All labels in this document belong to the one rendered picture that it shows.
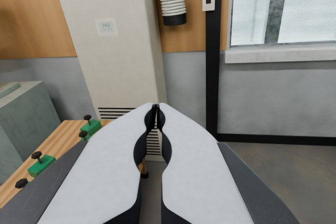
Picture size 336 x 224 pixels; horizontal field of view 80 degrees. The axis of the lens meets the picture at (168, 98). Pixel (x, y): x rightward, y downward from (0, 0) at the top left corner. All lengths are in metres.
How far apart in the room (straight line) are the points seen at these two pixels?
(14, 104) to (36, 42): 0.56
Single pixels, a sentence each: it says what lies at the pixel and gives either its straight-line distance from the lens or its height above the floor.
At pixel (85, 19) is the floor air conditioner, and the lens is 1.39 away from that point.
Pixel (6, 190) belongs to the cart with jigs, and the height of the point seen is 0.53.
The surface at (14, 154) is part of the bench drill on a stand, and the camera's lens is 1.87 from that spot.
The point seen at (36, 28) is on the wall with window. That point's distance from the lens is 1.99.
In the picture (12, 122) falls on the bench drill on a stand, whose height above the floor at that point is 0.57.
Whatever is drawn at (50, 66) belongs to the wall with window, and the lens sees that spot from 2.08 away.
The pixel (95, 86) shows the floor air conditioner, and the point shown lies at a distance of 1.53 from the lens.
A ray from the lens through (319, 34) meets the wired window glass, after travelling 1.77.
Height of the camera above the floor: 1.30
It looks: 29 degrees down
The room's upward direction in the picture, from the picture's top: 6 degrees counter-clockwise
